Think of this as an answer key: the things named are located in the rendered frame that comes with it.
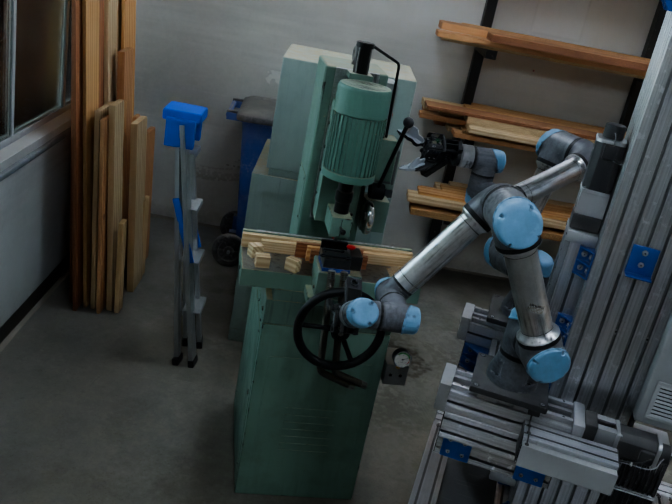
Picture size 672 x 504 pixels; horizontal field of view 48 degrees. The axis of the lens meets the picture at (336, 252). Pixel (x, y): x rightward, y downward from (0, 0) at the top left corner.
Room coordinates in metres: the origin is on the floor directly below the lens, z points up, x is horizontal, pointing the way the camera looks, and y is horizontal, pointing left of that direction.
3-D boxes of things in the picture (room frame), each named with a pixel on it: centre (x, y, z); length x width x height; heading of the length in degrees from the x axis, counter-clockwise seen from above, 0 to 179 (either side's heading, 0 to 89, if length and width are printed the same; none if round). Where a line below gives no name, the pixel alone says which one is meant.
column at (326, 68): (2.72, 0.07, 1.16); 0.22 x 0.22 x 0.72; 12
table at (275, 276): (2.33, 0.00, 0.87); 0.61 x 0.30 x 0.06; 102
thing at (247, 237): (2.46, 0.03, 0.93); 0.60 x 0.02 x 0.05; 102
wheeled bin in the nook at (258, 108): (4.40, 0.45, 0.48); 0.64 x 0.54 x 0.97; 95
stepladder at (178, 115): (3.11, 0.67, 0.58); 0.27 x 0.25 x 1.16; 93
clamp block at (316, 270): (2.25, -0.01, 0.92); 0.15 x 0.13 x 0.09; 102
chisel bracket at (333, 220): (2.46, 0.01, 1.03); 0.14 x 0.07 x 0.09; 12
